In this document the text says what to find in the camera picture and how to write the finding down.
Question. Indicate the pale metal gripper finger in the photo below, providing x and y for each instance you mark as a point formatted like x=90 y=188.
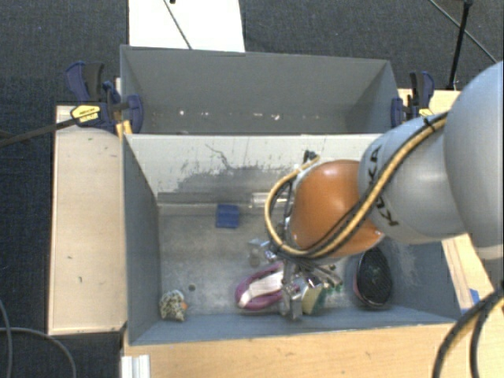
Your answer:
x=295 y=312

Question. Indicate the small grey metal object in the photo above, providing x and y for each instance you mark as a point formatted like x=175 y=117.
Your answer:
x=258 y=252

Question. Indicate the black oval brush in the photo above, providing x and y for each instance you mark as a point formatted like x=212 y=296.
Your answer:
x=374 y=280

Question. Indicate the blue sponge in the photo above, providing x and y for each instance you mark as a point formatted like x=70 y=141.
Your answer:
x=227 y=216

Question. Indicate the grey metal bin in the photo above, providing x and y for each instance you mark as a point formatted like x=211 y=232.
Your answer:
x=189 y=250

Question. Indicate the speckled toy animal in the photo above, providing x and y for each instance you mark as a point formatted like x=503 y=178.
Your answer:
x=172 y=305

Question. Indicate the pale wood board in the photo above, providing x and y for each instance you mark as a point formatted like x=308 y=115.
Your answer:
x=86 y=227

